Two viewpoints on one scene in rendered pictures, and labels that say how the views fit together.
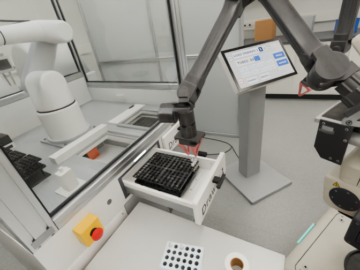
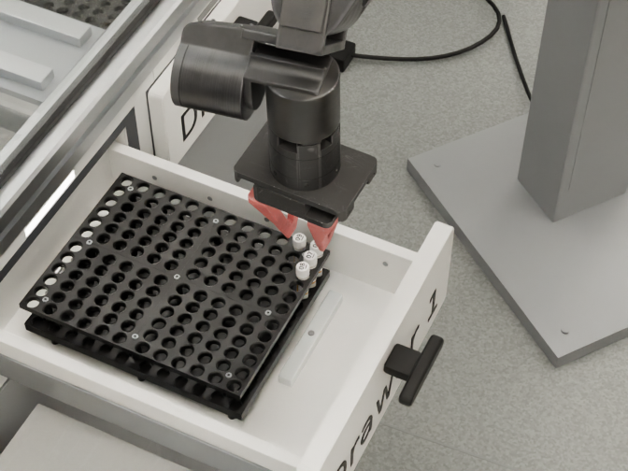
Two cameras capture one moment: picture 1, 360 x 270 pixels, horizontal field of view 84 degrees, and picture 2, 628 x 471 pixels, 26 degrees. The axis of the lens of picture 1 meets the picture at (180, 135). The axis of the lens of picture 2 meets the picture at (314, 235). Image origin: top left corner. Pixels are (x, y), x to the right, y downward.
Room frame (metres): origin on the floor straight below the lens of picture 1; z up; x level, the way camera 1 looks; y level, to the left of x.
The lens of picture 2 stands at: (-0.10, 0.05, 1.87)
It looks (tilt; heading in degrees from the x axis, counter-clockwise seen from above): 50 degrees down; 353
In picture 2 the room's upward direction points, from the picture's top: straight up
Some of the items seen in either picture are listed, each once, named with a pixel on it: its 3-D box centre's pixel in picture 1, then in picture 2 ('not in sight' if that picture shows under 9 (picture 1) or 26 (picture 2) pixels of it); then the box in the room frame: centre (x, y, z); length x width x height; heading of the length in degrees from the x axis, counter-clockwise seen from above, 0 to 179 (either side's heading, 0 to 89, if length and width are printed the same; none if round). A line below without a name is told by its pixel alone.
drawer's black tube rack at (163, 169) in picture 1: (167, 173); (179, 297); (0.66, 0.08, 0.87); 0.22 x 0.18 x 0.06; 57
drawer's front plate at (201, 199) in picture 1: (211, 185); (378, 374); (0.56, -0.09, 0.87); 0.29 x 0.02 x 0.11; 147
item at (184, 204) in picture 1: (165, 174); (171, 297); (0.67, 0.09, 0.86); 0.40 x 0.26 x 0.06; 57
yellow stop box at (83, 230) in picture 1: (89, 230); not in sight; (0.44, 0.35, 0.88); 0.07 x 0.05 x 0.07; 147
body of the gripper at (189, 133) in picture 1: (188, 130); (305, 149); (0.64, -0.03, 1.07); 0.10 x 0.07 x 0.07; 55
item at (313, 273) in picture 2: (187, 174); (278, 318); (0.61, 0.00, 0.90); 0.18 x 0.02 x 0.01; 147
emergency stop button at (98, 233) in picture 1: (96, 233); not in sight; (0.43, 0.32, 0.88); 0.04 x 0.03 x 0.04; 147
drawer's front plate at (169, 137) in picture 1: (177, 132); (226, 46); (0.99, 0.01, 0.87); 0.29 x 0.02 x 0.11; 147
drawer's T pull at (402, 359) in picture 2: (217, 180); (408, 364); (0.54, -0.11, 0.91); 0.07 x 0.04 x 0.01; 147
